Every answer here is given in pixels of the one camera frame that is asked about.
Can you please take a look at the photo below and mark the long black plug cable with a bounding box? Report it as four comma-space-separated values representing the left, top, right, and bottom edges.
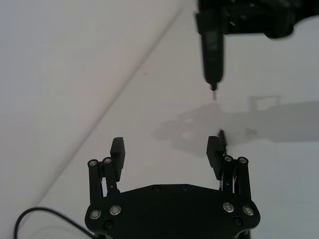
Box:
13, 207, 96, 239

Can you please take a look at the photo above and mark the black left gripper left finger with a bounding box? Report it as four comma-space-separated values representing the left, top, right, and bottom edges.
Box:
87, 136, 127, 200

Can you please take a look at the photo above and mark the black electric screwdriver tool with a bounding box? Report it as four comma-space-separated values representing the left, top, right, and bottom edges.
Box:
195, 0, 227, 101

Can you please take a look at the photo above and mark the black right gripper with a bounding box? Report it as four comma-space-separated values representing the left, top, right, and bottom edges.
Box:
223, 0, 297, 40

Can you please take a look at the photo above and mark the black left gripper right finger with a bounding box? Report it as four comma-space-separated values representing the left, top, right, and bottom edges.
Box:
206, 135, 253, 200

